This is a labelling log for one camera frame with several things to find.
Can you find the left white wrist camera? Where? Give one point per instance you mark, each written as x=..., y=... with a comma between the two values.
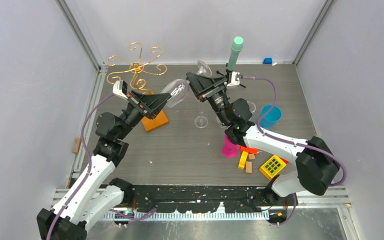
x=119, y=89

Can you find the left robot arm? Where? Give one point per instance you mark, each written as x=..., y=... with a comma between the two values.
x=96, y=159

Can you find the orange toy block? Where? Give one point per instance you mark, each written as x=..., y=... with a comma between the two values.
x=249, y=150

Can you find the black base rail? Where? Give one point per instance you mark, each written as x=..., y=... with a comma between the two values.
x=140, y=203

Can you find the small blue block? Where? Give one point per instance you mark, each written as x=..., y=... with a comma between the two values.
x=267, y=61

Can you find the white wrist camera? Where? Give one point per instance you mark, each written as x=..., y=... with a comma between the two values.
x=119, y=89
x=233, y=79

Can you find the clear frosted wine glass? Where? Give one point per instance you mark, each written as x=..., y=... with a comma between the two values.
x=179, y=88

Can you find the small tan cube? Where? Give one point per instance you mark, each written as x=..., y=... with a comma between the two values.
x=251, y=156

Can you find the tan wooden block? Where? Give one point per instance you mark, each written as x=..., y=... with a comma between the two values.
x=248, y=167

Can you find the clear champagne flute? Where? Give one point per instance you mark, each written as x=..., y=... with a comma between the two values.
x=201, y=121

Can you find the blue wine glass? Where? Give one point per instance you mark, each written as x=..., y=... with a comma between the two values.
x=270, y=119

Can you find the yellow toy calculator block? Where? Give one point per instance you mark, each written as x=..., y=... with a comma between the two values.
x=272, y=167

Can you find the clear tumbler wine glass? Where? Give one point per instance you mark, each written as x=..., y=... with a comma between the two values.
x=219, y=123

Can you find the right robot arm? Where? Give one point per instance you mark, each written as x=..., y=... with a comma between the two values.
x=316, y=167

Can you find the small wooden wall block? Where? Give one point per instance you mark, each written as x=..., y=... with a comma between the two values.
x=77, y=146

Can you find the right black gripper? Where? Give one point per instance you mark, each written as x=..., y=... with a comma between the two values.
x=205, y=88

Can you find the pink wine glass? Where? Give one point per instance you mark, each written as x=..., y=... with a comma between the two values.
x=229, y=149

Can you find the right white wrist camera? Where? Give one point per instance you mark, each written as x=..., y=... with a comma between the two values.
x=233, y=79

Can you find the clear round wine glass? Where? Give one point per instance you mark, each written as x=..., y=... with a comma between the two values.
x=252, y=109

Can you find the red toy brick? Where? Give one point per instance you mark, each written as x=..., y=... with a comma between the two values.
x=285, y=161

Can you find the green microphone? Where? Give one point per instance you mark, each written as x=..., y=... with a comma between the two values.
x=236, y=47

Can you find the gold wire glass rack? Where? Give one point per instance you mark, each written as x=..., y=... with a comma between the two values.
x=136, y=68

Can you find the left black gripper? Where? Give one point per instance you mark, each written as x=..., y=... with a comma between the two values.
x=151, y=103

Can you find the orange wooden rack base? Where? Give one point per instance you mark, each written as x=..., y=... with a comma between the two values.
x=153, y=124

